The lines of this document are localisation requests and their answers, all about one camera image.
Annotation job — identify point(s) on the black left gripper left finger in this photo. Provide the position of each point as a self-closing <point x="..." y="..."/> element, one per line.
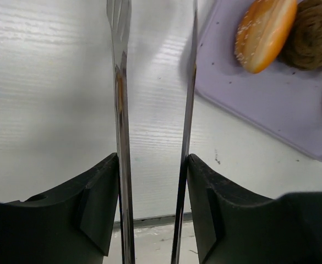
<point x="70" y="223"/>

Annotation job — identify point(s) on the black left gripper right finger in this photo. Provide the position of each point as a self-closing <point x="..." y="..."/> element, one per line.
<point x="235" y="225"/>

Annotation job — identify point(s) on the metal tongs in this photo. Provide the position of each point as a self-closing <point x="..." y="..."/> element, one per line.
<point x="119" y="18"/>

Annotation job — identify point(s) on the brown chocolate bread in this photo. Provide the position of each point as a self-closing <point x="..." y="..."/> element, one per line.
<point x="303" y="48"/>

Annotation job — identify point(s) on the lavender plastic tray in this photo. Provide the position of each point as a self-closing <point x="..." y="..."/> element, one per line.
<point x="282" y="101"/>

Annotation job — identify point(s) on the orange sesame bun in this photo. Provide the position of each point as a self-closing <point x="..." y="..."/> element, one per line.
<point x="263" y="32"/>

